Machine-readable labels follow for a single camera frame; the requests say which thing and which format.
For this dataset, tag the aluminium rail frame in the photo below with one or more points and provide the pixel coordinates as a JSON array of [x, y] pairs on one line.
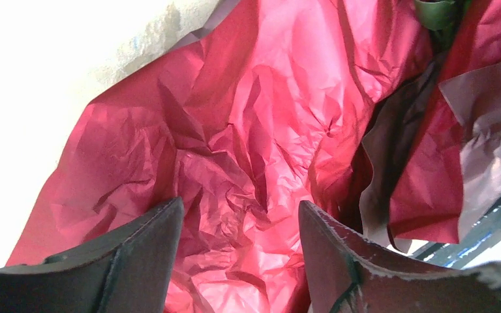
[[485, 234]]

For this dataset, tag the flower bouquet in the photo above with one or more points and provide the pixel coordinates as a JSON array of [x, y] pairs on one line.
[[385, 114]]

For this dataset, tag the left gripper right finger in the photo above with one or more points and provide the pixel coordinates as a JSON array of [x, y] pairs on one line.
[[348, 273]]

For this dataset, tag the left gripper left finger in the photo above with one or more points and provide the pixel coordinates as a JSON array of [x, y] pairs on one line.
[[125, 270]]

